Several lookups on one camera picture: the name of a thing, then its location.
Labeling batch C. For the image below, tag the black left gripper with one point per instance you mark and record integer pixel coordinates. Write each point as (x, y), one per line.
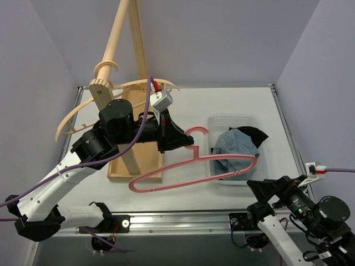
(162, 133)

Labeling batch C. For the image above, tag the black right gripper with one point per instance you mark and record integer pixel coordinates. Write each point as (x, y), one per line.
(276, 191)

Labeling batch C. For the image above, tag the black skirt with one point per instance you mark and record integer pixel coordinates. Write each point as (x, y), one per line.
(257, 136)

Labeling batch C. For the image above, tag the light blue denim shirt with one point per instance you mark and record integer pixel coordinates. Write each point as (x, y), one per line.
(233, 141)

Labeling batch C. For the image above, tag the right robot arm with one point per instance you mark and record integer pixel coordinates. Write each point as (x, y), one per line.
(324, 222)

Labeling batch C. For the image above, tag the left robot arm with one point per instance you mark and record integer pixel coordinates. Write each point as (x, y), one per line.
(39, 216)

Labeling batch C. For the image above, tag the wooden clothes rack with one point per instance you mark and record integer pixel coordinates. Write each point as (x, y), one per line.
(123, 111)

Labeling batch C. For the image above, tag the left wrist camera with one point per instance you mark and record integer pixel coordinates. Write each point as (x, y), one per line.
(160, 99)

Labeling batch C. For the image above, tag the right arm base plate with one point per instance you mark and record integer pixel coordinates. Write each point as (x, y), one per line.
(239, 222)

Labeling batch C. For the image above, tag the aluminium right side rail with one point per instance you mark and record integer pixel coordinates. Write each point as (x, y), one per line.
(300, 165)

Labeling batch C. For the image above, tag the aluminium rail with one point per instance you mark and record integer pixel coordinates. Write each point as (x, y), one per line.
(300, 165)
(180, 220)

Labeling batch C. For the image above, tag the aluminium front rail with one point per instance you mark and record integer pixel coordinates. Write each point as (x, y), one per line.
(180, 220)

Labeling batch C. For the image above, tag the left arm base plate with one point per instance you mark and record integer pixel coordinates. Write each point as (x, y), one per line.
(104, 236)

